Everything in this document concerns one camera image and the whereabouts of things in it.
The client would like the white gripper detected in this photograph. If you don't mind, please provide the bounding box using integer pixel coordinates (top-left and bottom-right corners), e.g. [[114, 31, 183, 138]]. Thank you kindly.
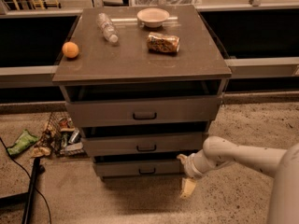
[[177, 150, 205, 199]]

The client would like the grey bottom drawer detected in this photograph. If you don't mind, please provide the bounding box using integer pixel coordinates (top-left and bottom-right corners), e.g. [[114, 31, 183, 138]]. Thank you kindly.
[[93, 160, 183, 178]]

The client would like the grey drawer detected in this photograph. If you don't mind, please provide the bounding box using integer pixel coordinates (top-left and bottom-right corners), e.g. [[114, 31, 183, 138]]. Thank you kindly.
[[65, 96, 221, 128], [81, 132, 203, 157], [93, 160, 183, 178]]

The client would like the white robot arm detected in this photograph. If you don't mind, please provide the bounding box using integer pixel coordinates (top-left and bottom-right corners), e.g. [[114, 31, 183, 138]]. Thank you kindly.
[[177, 136, 299, 224]]

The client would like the grey middle drawer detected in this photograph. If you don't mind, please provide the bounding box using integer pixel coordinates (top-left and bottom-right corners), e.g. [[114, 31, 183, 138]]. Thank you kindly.
[[81, 132, 203, 157]]

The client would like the grey drawer cabinet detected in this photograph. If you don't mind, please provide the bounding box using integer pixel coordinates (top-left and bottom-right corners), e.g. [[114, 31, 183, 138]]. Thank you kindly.
[[51, 5, 233, 182]]

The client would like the grey top drawer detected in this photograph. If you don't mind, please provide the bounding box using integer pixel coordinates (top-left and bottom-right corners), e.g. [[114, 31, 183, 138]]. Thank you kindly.
[[65, 96, 221, 128]]

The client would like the crushed orange drink can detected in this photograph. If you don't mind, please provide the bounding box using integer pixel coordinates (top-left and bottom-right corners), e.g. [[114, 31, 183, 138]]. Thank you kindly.
[[147, 32, 180, 53]]

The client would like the yellow chip bag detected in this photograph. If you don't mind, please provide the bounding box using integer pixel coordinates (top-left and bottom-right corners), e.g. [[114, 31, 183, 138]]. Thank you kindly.
[[31, 147, 51, 158]]

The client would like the white bowl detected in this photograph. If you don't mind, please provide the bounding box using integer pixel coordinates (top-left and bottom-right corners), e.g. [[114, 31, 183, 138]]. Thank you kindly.
[[137, 7, 169, 28]]

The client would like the clear plastic water bottle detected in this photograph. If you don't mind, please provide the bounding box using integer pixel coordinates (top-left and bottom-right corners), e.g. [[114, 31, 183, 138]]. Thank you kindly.
[[96, 13, 119, 44]]

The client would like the black stand leg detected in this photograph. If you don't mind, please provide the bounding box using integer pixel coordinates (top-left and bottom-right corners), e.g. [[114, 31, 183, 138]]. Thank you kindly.
[[0, 158, 42, 224]]

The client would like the green chip bag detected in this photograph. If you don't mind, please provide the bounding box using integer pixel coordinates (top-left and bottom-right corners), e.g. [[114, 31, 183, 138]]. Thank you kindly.
[[7, 129, 38, 156]]

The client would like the orange ball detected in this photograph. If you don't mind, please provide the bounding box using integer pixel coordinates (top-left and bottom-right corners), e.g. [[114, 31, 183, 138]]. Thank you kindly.
[[62, 42, 78, 59]]

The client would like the wire basket with trash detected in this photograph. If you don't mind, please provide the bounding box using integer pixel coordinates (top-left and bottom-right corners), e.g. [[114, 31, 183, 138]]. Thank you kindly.
[[45, 112, 85, 157]]

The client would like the black cable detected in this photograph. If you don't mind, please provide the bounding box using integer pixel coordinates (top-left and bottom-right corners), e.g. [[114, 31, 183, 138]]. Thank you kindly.
[[0, 135, 53, 224]]

